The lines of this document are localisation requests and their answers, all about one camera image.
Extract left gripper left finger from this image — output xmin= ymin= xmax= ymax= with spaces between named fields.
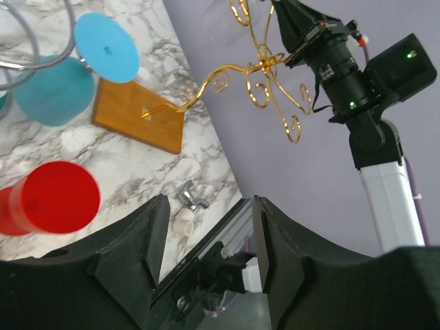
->
xmin=1 ymin=195 xmax=171 ymax=329

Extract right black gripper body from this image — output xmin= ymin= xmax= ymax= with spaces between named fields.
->
xmin=284 ymin=21 xmax=359 ymax=73

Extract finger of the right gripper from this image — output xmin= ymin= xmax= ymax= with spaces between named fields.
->
xmin=272 ymin=0 xmax=340 ymax=54

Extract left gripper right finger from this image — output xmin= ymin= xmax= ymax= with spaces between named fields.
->
xmin=253 ymin=197 xmax=439 ymax=329

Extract blue wine glass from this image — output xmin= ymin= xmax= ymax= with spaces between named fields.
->
xmin=12 ymin=12 xmax=140 ymax=127

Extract clear ribbed wine glass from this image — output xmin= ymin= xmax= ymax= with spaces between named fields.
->
xmin=202 ymin=0 xmax=263 ymax=47

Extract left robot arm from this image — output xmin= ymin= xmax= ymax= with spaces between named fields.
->
xmin=1 ymin=195 xmax=439 ymax=329

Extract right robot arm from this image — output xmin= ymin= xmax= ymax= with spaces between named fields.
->
xmin=273 ymin=1 xmax=437 ymax=252

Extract chrome faucet tap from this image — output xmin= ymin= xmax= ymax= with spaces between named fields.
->
xmin=177 ymin=180 xmax=210 ymax=212

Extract silver wire glass rack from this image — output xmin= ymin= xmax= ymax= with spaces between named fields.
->
xmin=0 ymin=0 xmax=96 ymax=92

